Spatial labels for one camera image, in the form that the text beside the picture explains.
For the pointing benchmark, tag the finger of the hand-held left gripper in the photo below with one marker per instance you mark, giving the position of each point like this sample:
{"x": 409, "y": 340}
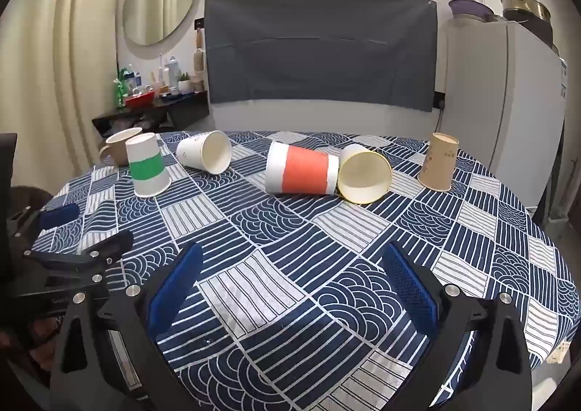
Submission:
{"x": 102, "y": 248}
{"x": 59, "y": 216}

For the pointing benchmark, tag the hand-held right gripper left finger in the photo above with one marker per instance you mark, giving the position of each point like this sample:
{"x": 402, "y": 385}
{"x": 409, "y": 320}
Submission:
{"x": 174, "y": 288}

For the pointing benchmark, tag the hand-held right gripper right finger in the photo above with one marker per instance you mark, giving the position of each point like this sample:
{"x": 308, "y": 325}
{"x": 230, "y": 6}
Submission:
{"x": 411, "y": 288}

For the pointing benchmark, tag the white cup with green band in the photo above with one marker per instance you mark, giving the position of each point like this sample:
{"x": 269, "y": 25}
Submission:
{"x": 146, "y": 166}

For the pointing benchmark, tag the white cup with cream inside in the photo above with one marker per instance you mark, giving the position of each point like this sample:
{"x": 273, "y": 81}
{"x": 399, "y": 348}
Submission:
{"x": 363, "y": 176}

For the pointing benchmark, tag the brown kraft paper cup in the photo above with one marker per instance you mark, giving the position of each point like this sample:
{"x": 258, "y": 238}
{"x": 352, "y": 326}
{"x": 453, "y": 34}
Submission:
{"x": 438, "y": 162}

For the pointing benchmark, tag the plain white paper cup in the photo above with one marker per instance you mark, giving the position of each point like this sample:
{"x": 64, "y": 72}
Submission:
{"x": 206, "y": 151}

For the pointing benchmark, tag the white cup with orange band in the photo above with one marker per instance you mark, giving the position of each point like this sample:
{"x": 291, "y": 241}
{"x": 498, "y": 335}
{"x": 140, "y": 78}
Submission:
{"x": 302, "y": 168}

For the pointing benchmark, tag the brown ceramic mug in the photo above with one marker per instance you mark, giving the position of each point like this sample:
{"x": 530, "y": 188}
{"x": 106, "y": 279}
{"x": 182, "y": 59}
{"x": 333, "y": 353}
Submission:
{"x": 114, "y": 148}

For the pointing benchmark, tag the blue patterned tablecloth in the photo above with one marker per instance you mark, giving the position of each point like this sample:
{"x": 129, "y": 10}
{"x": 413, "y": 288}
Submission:
{"x": 281, "y": 265}

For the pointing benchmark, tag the green plastic bottle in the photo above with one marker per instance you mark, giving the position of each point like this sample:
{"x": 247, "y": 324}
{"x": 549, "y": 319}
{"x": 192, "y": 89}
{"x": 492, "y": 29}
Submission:
{"x": 120, "y": 88}

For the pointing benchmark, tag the red bowl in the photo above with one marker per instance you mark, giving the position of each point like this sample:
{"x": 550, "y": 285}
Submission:
{"x": 140, "y": 99}

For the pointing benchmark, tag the beige curtain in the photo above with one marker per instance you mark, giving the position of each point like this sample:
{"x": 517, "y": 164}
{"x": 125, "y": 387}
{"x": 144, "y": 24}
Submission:
{"x": 59, "y": 52}

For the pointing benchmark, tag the white spray bottle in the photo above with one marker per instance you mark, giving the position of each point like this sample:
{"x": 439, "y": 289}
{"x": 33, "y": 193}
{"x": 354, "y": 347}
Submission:
{"x": 172, "y": 74}

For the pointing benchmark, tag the small potted plant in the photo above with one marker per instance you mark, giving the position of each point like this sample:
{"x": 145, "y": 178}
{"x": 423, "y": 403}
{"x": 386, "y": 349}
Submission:
{"x": 184, "y": 83}

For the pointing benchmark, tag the white refrigerator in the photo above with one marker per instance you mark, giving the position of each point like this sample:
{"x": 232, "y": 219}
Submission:
{"x": 499, "y": 111}

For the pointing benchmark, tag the grey cloth cover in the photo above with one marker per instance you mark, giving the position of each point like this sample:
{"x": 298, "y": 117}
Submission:
{"x": 317, "y": 43}

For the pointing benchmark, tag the purple bowl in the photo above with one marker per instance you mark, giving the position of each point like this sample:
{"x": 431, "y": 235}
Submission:
{"x": 470, "y": 8}

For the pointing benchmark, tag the steel cooking pot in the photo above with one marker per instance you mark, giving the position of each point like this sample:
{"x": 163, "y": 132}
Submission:
{"x": 524, "y": 6}

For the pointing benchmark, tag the black wall shelf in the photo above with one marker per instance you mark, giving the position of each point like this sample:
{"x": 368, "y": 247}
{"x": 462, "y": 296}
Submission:
{"x": 150, "y": 113}

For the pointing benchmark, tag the black wall socket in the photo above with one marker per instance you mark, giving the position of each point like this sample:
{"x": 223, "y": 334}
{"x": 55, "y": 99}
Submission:
{"x": 439, "y": 100}

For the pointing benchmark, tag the oval wall mirror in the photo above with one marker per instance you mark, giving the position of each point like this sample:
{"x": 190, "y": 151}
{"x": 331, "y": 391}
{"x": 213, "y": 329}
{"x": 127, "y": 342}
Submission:
{"x": 161, "y": 0}

